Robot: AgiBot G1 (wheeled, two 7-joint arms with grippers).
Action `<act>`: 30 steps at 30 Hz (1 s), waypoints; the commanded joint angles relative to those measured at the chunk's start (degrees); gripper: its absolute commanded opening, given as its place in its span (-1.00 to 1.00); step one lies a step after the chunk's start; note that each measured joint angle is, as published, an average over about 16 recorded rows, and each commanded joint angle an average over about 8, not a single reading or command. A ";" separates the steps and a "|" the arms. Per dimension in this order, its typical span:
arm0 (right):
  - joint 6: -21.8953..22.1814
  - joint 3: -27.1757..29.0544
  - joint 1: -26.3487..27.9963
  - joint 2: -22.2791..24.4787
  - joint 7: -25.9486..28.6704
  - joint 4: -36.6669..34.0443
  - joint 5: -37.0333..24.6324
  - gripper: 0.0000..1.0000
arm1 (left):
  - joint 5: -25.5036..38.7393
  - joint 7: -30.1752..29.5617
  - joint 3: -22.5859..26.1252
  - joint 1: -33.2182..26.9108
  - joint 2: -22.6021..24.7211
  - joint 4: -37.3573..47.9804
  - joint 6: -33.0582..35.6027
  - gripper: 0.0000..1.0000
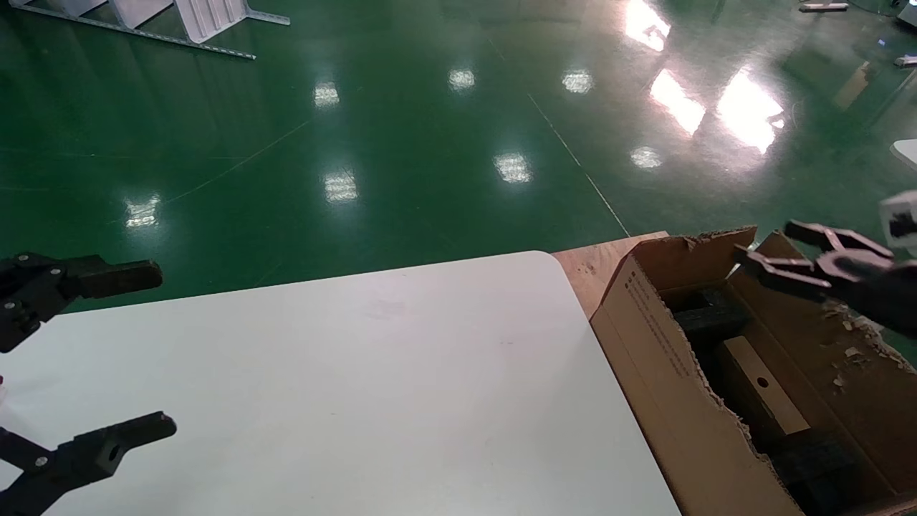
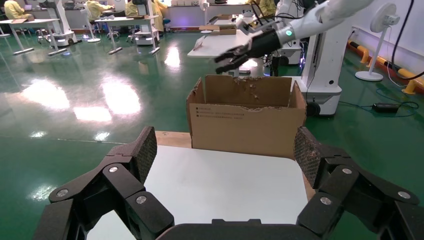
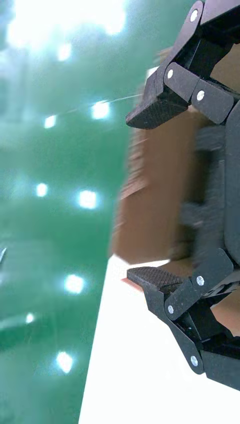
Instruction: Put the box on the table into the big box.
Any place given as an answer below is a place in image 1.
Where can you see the white metal rack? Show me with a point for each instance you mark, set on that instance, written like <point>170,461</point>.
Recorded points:
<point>208,18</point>

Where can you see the small brown box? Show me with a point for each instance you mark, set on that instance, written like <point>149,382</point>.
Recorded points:
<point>759,387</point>

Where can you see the big cardboard box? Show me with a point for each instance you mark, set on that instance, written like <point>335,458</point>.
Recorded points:
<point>673,401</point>

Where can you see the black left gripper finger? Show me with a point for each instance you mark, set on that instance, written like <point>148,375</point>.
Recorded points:
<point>107,276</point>
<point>97,451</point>

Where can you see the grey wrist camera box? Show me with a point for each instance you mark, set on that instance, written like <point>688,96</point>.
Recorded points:
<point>901,218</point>

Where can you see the black foam block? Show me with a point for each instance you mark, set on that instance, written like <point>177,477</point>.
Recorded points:
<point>817,473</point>
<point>713,315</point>

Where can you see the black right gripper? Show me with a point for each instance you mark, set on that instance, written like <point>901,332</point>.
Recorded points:
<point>885,290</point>

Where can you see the white floor stand foot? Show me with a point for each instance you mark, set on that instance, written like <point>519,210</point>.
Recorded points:
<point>824,6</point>

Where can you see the white machine base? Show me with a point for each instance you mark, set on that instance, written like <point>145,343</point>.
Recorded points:
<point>908,11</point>

